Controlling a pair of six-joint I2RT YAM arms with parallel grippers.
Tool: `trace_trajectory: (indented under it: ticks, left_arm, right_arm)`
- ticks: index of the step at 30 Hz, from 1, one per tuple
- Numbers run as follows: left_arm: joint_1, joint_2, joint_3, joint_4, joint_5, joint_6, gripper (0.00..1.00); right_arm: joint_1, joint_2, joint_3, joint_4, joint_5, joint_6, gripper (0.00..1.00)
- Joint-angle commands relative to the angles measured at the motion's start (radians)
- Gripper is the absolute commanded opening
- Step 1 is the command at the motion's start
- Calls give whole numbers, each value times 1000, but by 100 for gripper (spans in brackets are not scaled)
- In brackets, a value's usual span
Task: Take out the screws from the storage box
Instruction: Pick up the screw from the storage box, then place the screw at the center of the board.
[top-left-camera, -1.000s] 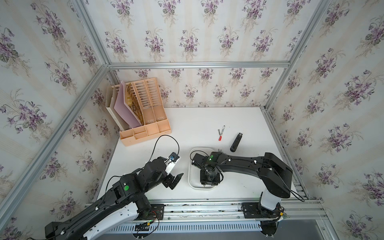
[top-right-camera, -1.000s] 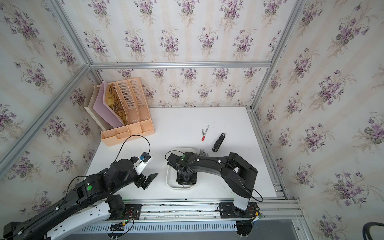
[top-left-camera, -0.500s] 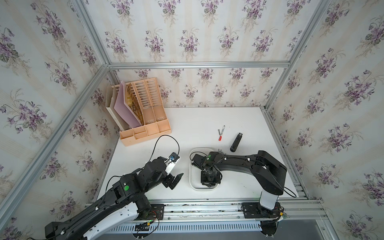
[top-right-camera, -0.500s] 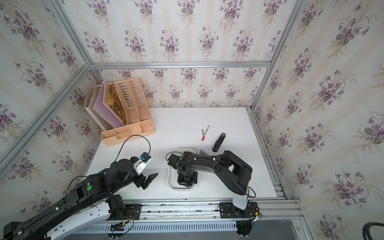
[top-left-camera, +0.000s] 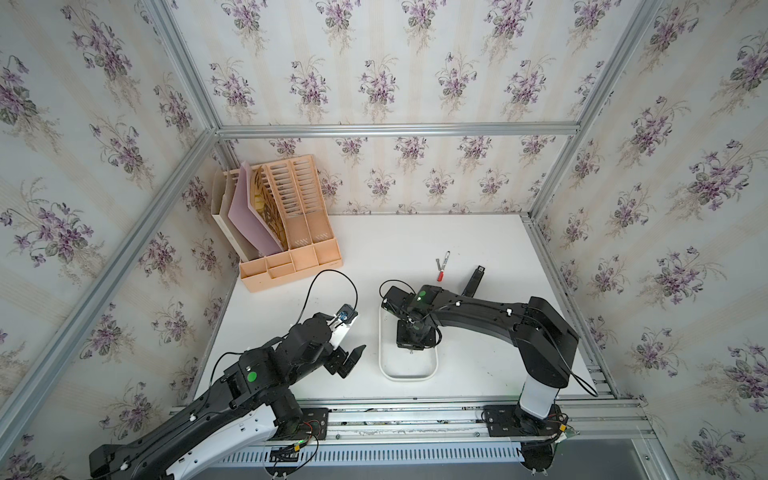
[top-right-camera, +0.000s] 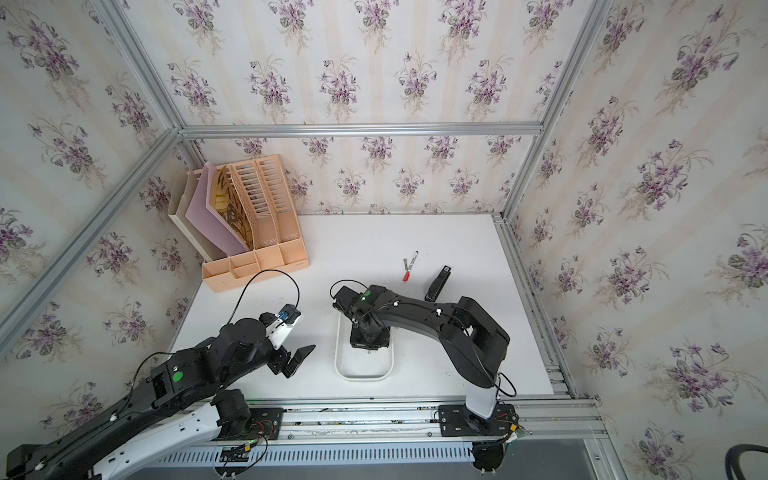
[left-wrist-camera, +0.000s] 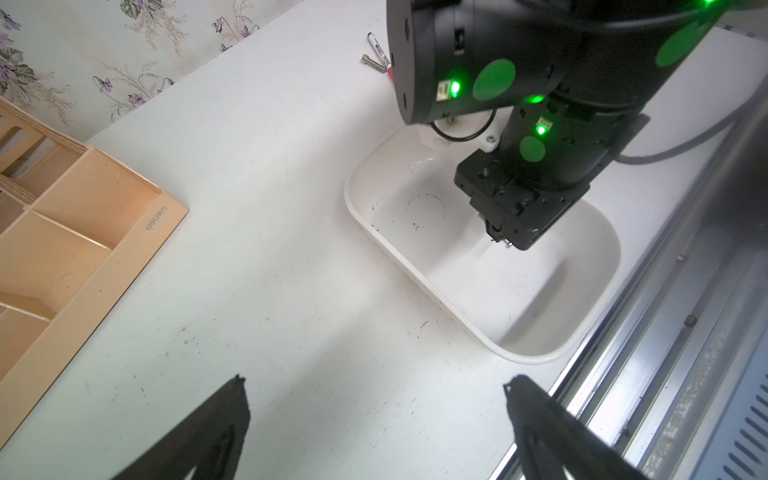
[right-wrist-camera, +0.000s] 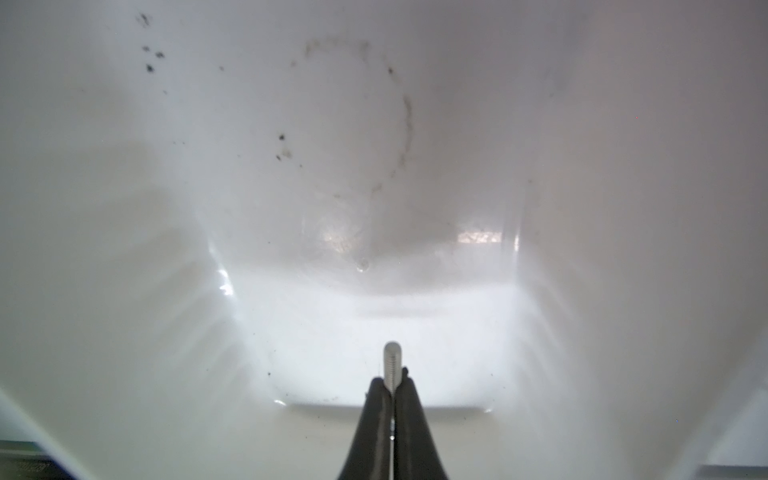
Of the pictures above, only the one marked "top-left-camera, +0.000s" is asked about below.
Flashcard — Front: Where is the white plastic storage tray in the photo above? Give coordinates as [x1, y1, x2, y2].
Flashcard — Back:
[378, 309, 439, 382]

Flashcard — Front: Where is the beige desk file organizer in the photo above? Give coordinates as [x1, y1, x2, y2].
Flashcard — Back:
[240, 155, 343, 293]

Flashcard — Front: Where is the left camera black cable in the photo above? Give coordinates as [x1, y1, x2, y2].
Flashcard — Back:
[296, 268, 360, 328]

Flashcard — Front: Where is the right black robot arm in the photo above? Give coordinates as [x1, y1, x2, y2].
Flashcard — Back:
[381, 285, 580, 421]

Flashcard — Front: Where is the aluminium mounting rail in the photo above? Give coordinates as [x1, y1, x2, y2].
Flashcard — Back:
[299, 397, 656, 446]

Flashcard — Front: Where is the right camera black cable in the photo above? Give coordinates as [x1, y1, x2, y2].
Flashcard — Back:
[378, 278, 418, 313]

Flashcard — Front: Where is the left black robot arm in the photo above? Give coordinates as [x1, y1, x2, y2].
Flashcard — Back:
[89, 304, 364, 479]

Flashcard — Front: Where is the camera black cable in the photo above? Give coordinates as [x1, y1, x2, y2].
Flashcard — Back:
[378, 278, 418, 313]
[296, 268, 360, 328]

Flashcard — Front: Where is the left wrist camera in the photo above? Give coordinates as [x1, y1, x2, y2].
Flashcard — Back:
[329, 304, 358, 350]

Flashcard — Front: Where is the pink folder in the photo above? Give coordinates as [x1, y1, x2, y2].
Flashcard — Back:
[228, 162, 284, 256]

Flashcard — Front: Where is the red capped marker pen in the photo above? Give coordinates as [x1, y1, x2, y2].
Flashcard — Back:
[437, 251, 451, 282]

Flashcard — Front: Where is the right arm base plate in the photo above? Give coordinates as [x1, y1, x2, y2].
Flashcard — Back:
[481, 404, 569, 438]

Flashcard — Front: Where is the beige folder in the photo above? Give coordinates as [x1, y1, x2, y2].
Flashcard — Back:
[210, 170, 258, 263]

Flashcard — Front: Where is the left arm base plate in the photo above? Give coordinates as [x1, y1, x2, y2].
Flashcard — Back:
[271, 408, 330, 441]

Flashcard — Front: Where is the black stapler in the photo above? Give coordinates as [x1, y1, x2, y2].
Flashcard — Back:
[462, 265, 485, 298]

